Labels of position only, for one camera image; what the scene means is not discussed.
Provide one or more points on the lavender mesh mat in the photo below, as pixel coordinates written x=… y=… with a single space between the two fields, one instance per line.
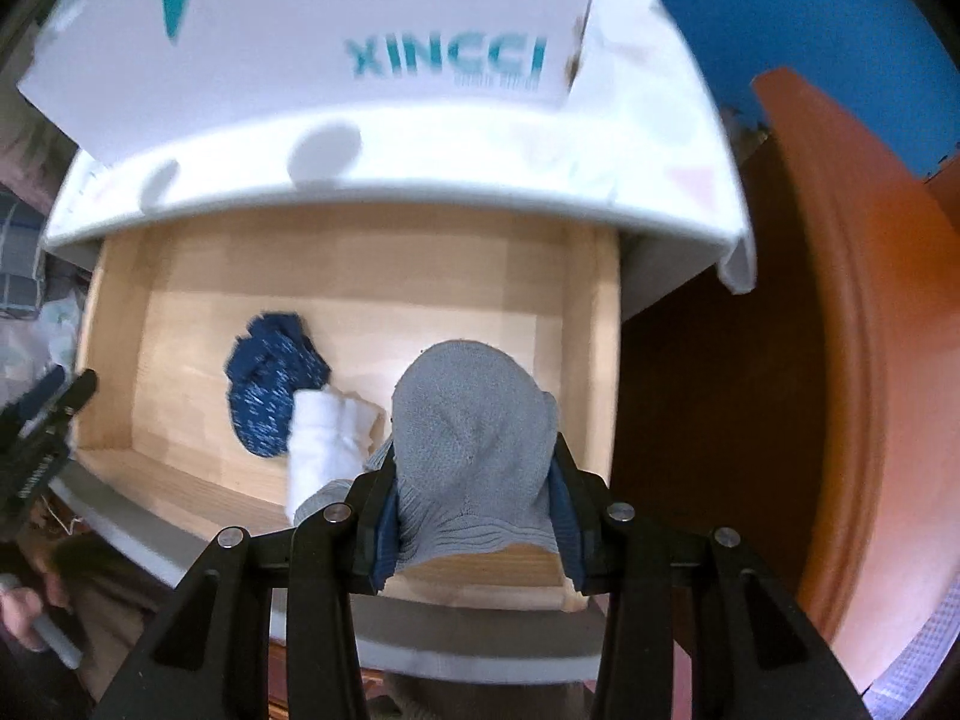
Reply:
x=911 y=667

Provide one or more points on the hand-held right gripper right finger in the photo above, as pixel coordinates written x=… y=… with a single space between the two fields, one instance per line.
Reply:
x=562 y=517

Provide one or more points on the blue foam mat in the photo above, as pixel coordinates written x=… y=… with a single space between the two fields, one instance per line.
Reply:
x=787 y=15

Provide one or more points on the person's left leg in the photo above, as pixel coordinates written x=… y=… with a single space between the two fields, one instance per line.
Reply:
x=112 y=615

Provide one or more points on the white box with teal triangle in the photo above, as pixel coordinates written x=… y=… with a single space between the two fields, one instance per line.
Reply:
x=300 y=15

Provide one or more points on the white patterned cover sheet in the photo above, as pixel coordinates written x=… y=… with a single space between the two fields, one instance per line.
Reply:
x=637 y=127

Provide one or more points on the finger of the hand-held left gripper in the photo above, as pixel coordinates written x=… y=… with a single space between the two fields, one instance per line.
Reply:
x=37 y=390
x=75 y=394

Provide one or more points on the grey plaid cloth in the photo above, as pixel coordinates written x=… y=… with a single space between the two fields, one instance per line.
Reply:
x=19 y=255

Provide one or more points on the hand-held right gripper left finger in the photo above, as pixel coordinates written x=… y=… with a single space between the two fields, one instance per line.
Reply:
x=382 y=532

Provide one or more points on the grey knit sock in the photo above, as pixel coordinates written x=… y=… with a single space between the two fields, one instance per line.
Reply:
x=472 y=427

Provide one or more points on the white sock bundle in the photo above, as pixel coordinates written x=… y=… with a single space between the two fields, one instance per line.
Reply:
x=322 y=442

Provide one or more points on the grey wooden drawer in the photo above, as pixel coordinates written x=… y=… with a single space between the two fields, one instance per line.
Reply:
x=375 y=277

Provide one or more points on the orange wooden furniture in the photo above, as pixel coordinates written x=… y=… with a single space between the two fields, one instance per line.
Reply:
x=885 y=390

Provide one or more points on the person's left hand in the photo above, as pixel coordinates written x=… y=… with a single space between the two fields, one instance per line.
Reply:
x=22 y=615

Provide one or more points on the white plastic bag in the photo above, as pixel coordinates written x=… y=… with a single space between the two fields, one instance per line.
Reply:
x=45 y=330

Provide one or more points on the navy speckled sock bundle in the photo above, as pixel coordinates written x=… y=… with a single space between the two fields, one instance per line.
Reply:
x=270 y=390

